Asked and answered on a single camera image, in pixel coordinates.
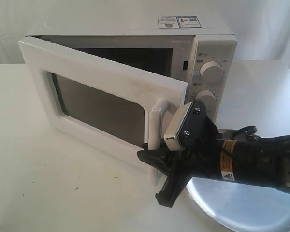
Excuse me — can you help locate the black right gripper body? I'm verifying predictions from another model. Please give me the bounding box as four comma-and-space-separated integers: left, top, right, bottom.
155, 125, 223, 209

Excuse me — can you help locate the white microwave door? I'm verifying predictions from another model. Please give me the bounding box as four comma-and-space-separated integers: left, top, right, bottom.
19, 36, 188, 185

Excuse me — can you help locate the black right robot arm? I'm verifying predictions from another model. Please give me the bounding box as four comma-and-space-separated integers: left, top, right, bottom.
137, 126, 290, 208

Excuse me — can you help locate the white microwave oven body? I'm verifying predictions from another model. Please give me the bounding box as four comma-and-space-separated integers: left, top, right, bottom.
20, 16, 237, 119

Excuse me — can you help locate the lower white control knob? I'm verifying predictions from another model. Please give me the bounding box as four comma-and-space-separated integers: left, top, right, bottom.
195, 90, 217, 111

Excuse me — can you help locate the white control knob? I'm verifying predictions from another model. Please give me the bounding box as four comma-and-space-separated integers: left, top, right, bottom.
195, 90, 217, 111
200, 61, 223, 83

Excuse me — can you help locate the round stainless steel plate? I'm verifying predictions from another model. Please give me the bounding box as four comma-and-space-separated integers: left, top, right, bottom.
187, 178, 290, 232

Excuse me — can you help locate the upper white control knob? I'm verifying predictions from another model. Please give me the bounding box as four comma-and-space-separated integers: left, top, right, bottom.
200, 61, 223, 83

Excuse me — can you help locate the blue white label sticker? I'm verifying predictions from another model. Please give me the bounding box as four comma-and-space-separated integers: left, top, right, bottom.
158, 16, 202, 29

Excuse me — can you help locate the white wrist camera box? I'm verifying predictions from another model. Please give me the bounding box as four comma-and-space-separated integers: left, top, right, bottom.
164, 101, 206, 151

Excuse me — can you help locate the black camera cable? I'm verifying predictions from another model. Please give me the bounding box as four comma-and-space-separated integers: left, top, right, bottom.
236, 125, 259, 141

